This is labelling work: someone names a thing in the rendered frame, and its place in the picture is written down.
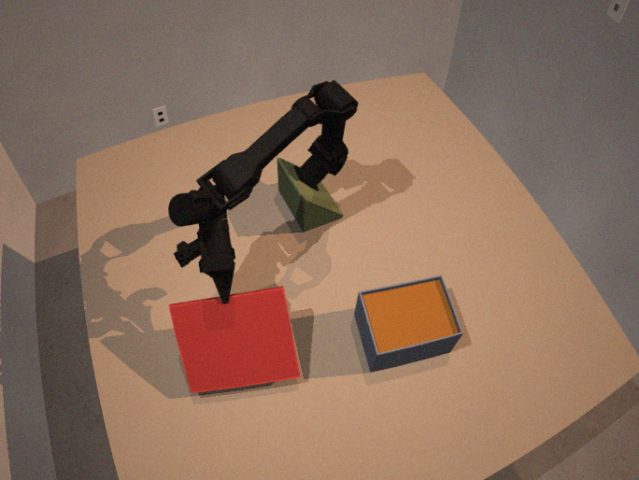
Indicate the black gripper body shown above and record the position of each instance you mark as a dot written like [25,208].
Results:
[217,240]

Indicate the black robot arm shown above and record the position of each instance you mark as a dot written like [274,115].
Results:
[236,176]

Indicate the red lid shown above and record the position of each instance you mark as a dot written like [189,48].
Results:
[245,342]

